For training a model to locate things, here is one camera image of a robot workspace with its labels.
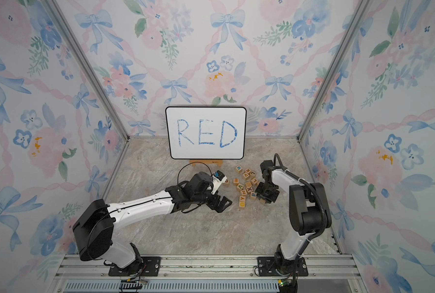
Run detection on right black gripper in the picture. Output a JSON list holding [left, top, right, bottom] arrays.
[[255, 181, 279, 203]]

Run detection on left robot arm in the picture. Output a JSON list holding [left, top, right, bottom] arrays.
[[73, 183, 232, 270]]

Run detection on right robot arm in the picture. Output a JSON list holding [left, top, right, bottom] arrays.
[[256, 160, 332, 276]]

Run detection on wooden block letter Y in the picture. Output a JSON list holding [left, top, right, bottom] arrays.
[[238, 196, 246, 210]]

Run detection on small wooden easel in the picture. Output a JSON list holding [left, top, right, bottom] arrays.
[[189, 159, 223, 167]]

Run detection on white dry-erase board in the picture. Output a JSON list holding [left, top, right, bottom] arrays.
[[165, 106, 247, 160]]

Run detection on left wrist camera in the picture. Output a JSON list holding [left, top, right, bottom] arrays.
[[192, 170, 227, 195]]

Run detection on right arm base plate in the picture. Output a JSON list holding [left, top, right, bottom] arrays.
[[256, 256, 308, 278]]

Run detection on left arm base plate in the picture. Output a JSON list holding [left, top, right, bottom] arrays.
[[108, 256, 162, 277]]

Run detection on aluminium mounting rail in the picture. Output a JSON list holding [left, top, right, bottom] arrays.
[[48, 255, 367, 293]]

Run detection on left aluminium corner post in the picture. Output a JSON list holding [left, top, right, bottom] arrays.
[[41, 0, 129, 141]]

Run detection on aluminium corner post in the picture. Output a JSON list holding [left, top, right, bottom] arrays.
[[297, 0, 371, 143], [41, 0, 129, 141]]

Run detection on right aluminium corner post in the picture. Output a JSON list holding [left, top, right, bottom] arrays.
[[297, 0, 371, 143]]

